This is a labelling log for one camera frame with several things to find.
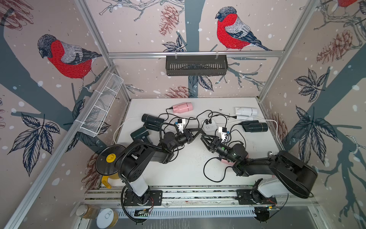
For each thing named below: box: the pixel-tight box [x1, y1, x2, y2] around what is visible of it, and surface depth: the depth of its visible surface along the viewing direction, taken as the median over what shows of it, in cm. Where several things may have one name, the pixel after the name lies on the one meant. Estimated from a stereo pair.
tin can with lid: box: [95, 208, 120, 229], surface depth 66 cm
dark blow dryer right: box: [241, 120, 269, 133], surface depth 100 cm
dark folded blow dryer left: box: [141, 113, 165, 132], surface depth 105 cm
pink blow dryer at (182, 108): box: [172, 102, 194, 114], surface depth 112 cm
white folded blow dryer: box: [234, 106, 258, 121], surface depth 108 cm
